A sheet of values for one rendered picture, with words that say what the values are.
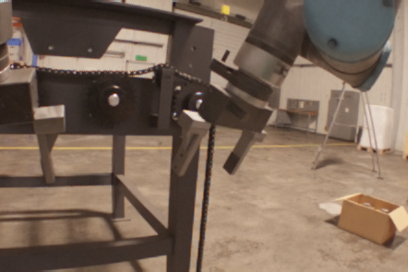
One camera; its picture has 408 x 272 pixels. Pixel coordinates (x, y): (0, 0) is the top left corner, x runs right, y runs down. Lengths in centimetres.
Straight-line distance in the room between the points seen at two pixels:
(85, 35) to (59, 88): 19
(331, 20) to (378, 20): 4
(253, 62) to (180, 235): 82
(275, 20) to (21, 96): 36
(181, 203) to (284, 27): 79
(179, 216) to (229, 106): 71
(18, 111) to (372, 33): 36
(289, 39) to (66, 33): 69
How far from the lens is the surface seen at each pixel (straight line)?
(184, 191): 104
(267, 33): 43
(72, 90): 89
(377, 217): 219
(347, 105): 1064
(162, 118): 89
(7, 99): 32
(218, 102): 42
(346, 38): 27
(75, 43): 92
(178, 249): 115
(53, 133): 36
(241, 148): 55
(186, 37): 103
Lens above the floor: 87
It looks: 7 degrees down
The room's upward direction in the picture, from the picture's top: 5 degrees clockwise
